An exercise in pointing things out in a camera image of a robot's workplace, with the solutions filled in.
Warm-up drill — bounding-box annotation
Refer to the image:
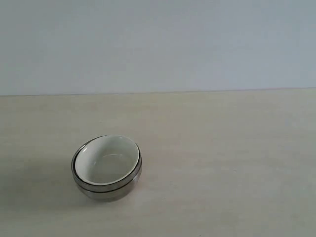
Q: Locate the white ceramic bowl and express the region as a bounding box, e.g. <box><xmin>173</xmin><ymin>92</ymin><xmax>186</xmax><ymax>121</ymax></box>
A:
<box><xmin>74</xmin><ymin>135</ymin><xmax>140</xmax><ymax>186</ymax></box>

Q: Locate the steel bowl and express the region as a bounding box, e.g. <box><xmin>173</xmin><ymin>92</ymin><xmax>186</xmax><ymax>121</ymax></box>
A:
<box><xmin>77</xmin><ymin>171</ymin><xmax>142</xmax><ymax>202</ymax></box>
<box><xmin>71</xmin><ymin>135</ymin><xmax>142</xmax><ymax>194</ymax></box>

